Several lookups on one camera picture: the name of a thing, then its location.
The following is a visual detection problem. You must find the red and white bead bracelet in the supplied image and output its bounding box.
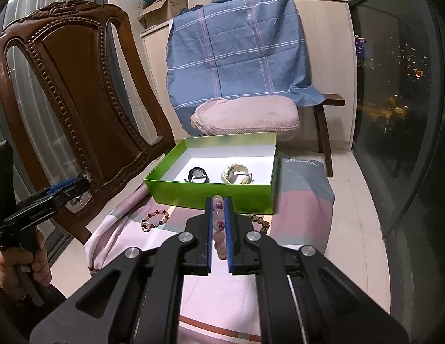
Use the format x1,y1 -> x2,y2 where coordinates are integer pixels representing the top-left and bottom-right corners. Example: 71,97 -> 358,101
141,209 -> 171,233

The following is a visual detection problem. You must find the person's left hand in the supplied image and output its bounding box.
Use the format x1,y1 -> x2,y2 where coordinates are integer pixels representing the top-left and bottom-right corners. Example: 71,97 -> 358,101
0,230 -> 52,299

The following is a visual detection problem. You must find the black wrist watch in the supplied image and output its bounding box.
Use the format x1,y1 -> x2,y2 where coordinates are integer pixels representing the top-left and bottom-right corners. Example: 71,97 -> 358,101
184,167 -> 210,183

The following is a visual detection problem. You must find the carved wooden chair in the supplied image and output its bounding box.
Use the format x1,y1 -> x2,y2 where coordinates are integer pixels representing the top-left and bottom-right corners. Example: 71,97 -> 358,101
0,0 -> 175,243

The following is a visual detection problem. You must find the pink bead bracelet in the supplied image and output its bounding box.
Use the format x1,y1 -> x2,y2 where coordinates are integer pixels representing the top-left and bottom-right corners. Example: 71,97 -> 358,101
211,194 -> 229,262

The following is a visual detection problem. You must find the pink cushion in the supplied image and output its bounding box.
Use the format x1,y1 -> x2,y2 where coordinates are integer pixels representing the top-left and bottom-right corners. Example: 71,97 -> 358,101
191,95 -> 300,141

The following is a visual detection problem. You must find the green cardboard box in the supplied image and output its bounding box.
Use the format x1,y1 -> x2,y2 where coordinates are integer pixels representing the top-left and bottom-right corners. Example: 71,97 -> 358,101
144,132 -> 277,215

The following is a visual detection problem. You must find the cream white wrist watch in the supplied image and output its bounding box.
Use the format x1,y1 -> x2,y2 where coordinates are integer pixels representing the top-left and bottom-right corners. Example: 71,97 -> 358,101
221,164 -> 253,185

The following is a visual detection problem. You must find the pink plaid cloth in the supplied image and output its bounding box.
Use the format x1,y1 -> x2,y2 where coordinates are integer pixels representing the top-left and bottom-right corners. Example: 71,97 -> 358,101
85,159 -> 335,343

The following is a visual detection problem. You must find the dark brown bead bracelet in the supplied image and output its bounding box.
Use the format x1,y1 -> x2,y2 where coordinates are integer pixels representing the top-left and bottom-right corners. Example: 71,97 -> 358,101
245,213 -> 271,236

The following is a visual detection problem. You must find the blue plaid cloth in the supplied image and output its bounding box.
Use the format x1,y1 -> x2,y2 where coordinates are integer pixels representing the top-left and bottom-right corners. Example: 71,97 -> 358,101
166,0 -> 325,136

